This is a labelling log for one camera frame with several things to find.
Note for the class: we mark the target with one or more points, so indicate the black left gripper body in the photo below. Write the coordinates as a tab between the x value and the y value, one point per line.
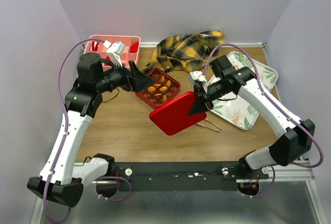
129	83

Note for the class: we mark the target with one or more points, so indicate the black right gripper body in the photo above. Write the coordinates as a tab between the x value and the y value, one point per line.
204	96

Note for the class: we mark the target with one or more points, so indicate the pink tongs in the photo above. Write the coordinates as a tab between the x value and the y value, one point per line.
209	125

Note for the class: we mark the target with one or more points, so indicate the red cookie box with tray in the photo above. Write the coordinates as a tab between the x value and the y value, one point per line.
156	101

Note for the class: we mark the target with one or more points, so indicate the red box lid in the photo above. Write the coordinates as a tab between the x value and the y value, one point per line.
172	117

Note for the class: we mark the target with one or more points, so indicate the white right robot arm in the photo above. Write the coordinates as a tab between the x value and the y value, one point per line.
294	134

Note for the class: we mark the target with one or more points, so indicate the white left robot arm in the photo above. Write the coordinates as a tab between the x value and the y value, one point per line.
58	181

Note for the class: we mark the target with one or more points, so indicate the red item lower compartment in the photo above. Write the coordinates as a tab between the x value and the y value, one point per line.
108	62

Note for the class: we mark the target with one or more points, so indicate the red item compartment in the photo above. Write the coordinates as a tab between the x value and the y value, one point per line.
108	62
134	47

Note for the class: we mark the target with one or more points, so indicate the red item upper compartment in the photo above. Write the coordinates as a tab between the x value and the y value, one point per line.
134	47

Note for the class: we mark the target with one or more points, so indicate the floral serving tray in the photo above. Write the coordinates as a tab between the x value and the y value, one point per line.
236	110

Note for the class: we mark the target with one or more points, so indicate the yellow plaid shirt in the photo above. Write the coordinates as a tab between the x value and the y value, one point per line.
187	53

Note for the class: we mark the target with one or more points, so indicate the red white striped item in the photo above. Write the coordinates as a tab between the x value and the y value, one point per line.
94	46

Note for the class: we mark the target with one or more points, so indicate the pink divided organizer box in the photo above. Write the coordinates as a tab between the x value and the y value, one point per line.
127	40

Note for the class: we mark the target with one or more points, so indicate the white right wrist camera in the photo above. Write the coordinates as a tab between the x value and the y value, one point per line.
198	77

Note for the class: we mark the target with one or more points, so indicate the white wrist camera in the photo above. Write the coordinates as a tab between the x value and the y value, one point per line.
114	51
198	77

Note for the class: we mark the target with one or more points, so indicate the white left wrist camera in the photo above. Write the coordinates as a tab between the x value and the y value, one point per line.
114	51

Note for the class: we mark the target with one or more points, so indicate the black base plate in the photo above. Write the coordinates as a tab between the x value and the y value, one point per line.
183	176

